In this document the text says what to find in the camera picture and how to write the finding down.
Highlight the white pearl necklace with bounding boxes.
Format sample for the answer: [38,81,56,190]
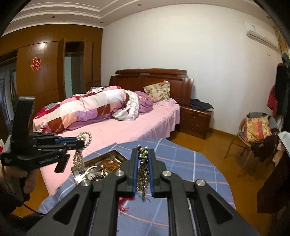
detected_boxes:
[73,130,92,173]

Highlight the red knotted cord pendant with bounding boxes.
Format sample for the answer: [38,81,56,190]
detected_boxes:
[119,197,135,213]

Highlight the brown wooden bead necklace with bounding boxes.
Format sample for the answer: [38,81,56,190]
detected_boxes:
[98,157,122,174]

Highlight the silver grey bead necklace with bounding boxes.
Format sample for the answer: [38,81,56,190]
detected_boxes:
[135,144,150,202]

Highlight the person's left hand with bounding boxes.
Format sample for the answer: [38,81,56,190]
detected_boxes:
[1,166,38,194]

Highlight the black smartphone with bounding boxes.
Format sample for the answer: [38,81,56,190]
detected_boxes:
[54,154,70,173]

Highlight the pink patchwork quilt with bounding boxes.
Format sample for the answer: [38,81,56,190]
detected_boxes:
[32,86,139,133]

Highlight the blue plaid tablecloth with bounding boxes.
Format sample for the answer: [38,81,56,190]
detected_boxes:
[37,138,237,236]

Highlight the pink metal tin box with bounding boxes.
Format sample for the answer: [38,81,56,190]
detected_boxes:
[71,150,128,184]

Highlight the red double happiness sticker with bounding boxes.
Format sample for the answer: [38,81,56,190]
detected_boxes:
[30,57,41,71]

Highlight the wooden wardrobe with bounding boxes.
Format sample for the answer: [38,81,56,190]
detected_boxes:
[1,24,103,113]

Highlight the purple garment on bed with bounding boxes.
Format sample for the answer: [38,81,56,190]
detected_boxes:
[135,91,153,115]

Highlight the wooden nightstand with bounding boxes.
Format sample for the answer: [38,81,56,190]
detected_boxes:
[179,106,212,140]

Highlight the bed with pink sheet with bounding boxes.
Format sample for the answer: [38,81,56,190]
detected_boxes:
[31,98,181,197]

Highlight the chair with colourful cushion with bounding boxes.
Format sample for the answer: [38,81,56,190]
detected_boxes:
[225,112,279,167]

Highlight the floral pillow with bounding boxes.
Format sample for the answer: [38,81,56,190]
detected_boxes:
[144,81,171,103]

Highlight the dark clothes on nightstand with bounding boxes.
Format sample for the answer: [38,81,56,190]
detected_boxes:
[189,99,214,111]

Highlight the dark wooden headboard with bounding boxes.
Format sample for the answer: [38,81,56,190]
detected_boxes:
[109,68,194,106]

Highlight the hanging clothes at right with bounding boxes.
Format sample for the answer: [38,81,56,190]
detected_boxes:
[267,53,289,132]

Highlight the white air conditioner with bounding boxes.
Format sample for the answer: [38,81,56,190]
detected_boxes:
[245,22,279,51]

